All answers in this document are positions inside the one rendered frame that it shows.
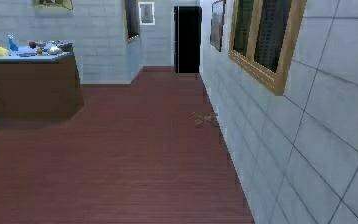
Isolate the black room doorway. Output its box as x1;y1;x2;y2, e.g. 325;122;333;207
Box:
173;5;203;74

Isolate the gold framed dark picture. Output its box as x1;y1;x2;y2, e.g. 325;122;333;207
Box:
123;0;141;44

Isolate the gold framed window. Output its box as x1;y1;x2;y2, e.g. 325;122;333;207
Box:
228;0;308;97

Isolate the dark pan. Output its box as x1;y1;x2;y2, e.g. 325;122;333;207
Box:
58;41;74;53

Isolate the brown counter with blue top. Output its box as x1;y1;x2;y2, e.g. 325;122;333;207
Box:
0;40;85;122

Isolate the blue spray bottle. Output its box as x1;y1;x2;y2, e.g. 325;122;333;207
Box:
7;33;19;53

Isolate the dark framed wall picture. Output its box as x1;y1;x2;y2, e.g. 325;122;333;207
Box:
209;0;227;53

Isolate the white framed wall picture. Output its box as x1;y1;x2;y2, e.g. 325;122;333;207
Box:
138;1;156;26

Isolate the green framed wall picture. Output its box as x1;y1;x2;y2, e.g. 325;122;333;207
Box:
32;0;74;11

